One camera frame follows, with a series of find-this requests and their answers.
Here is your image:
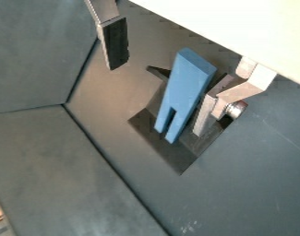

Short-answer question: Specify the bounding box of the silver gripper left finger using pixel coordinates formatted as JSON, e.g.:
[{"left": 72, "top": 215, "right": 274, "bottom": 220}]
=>
[{"left": 85, "top": 0, "right": 131, "bottom": 70}]

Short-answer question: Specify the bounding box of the blue double-square peg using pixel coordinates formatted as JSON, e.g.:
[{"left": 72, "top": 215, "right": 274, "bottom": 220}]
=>
[{"left": 155, "top": 48, "right": 218, "bottom": 144}]

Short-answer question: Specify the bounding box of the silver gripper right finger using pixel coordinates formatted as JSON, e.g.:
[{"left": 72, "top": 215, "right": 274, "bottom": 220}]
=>
[{"left": 193, "top": 56, "right": 276, "bottom": 136}]

